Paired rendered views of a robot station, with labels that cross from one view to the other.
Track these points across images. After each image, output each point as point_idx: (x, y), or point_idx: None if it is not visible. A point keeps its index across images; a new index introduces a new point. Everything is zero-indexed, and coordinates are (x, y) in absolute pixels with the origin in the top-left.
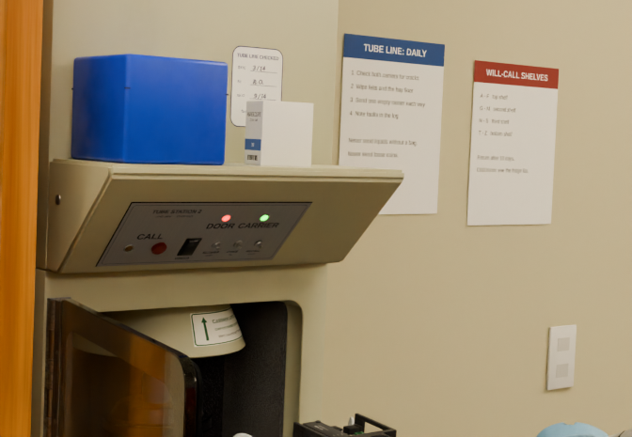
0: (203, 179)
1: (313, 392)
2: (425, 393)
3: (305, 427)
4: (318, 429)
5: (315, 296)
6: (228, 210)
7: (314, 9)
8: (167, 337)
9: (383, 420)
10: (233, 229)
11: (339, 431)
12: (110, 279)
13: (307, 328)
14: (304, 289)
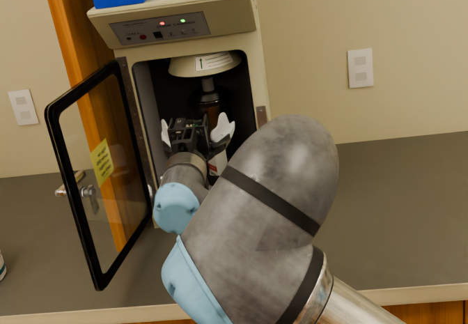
0: (131, 11)
1: (259, 90)
2: (466, 67)
3: (170, 121)
4: (176, 122)
5: (252, 46)
6: (159, 20)
7: None
8: (184, 67)
9: (434, 81)
10: (172, 26)
11: (182, 124)
12: (141, 47)
13: (250, 61)
14: (244, 44)
